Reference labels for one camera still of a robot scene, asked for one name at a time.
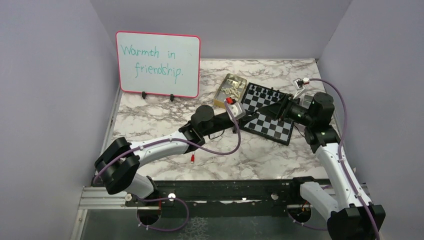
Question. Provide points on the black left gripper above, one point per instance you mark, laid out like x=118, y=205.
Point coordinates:
x=242, y=121

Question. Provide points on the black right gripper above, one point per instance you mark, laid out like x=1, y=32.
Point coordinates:
x=274, y=110

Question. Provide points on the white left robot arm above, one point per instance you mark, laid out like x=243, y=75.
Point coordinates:
x=117, y=166

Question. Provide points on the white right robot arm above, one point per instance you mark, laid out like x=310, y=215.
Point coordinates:
x=351, y=214

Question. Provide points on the pile of white chess pieces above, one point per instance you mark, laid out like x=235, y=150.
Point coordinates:
x=233, y=87

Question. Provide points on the black and silver chessboard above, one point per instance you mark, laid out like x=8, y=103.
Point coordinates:
x=279, y=131

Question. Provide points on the gold tin tray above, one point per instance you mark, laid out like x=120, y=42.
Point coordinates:
x=218, y=99

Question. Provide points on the pink framed whiteboard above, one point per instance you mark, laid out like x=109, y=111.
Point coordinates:
x=158, y=63

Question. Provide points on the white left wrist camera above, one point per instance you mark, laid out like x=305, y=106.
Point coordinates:
x=234, y=109

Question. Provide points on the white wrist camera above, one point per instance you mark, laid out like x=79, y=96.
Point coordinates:
x=234, y=109
x=300, y=85

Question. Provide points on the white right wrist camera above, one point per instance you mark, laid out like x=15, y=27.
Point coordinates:
x=300, y=85

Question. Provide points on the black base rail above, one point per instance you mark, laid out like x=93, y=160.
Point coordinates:
x=215, y=199

